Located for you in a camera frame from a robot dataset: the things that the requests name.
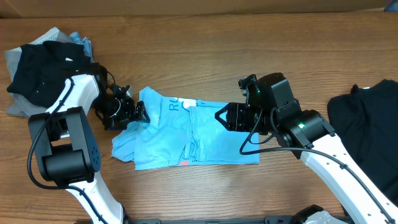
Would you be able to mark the black folded polo shirt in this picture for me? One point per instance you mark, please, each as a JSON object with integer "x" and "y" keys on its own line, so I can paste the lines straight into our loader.
{"x": 42, "y": 70}

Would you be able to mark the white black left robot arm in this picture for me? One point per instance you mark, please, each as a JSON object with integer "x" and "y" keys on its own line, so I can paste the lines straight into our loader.
{"x": 65, "y": 155}

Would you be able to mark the blue folded garment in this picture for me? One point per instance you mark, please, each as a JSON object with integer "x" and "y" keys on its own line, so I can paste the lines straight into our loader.
{"x": 85, "y": 42}

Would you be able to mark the black garment pile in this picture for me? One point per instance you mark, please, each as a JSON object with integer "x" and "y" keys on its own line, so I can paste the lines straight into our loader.
{"x": 366, "y": 122}

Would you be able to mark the white mesh folded garment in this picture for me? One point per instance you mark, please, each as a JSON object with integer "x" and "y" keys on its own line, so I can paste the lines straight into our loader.
{"x": 51, "y": 35}

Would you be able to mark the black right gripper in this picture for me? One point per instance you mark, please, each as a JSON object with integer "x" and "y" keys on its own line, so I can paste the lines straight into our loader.
{"x": 236, "y": 116}

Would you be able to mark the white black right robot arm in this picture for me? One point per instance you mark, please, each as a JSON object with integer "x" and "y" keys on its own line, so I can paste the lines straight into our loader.
{"x": 314, "y": 141}

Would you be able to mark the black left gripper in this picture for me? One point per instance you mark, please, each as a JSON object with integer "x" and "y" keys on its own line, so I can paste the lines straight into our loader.
{"x": 127, "y": 114}

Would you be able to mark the light blue printed t-shirt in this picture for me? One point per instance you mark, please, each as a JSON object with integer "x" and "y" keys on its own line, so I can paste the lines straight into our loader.
{"x": 181, "y": 132}

